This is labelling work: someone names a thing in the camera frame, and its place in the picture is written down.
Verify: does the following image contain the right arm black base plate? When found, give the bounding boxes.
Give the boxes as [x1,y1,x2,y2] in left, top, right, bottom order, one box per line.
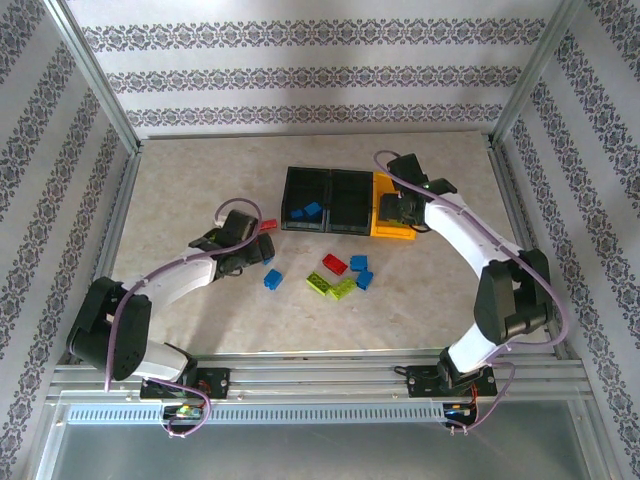
[405,364,499,399]

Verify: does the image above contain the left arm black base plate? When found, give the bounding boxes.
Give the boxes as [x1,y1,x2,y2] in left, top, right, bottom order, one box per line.
[139,367,232,401]

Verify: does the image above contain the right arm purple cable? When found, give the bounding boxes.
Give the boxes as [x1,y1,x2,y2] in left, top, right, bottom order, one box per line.
[373,149,571,437]

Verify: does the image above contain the metal lower panel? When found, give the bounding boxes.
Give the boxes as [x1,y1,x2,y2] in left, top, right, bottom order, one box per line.
[37,399,619,480]

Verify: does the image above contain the aluminium mounting rail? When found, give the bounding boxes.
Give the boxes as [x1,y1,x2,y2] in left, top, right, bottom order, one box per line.
[49,352,586,401]

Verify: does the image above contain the aluminium side rail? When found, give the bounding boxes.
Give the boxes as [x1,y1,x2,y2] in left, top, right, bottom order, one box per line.
[485,134,579,361]
[68,144,145,364]

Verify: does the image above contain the yellow plastic bin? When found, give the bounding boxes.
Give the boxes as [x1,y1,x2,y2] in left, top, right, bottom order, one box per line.
[370,171,418,242]

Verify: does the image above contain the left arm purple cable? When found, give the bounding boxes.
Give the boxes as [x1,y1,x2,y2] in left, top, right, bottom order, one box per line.
[103,198,264,440]

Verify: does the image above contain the black plastic bin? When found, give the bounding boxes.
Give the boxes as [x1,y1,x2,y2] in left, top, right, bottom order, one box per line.
[325,168,375,235]
[280,166,332,232]

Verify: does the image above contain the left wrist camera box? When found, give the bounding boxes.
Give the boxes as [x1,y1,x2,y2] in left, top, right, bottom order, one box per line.
[219,209,261,246]

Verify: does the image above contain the aluminium back rail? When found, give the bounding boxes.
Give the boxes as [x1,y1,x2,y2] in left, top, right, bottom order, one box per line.
[138,129,495,142]

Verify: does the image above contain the aluminium frame post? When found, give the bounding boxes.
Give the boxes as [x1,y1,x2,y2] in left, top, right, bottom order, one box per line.
[42,0,143,154]
[491,0,585,149]

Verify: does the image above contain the grey slotted cable duct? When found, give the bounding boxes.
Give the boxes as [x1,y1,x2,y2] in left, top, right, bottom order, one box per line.
[66,402,447,426]

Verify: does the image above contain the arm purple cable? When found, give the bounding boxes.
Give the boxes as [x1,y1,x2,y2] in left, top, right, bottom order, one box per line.
[103,198,264,440]
[373,149,571,437]

